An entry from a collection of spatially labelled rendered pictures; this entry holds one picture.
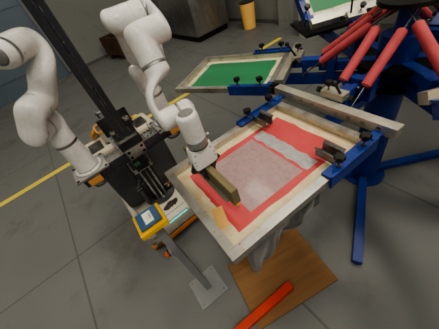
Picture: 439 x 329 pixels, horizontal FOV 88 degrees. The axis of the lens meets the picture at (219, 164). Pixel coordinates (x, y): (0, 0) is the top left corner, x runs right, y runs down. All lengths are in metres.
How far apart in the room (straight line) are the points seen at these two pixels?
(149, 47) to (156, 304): 1.72
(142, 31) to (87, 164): 0.64
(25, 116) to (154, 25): 0.52
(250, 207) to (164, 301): 1.24
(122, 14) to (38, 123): 0.46
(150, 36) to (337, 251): 1.73
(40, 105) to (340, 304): 1.83
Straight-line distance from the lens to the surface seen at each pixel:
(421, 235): 2.14
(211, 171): 0.85
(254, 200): 0.97
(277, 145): 1.17
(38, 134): 1.03
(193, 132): 0.74
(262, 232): 0.85
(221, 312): 1.83
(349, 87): 1.41
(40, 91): 1.01
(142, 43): 0.80
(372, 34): 1.55
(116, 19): 0.90
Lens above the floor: 1.74
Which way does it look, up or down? 43 degrees down
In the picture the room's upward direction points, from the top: 19 degrees counter-clockwise
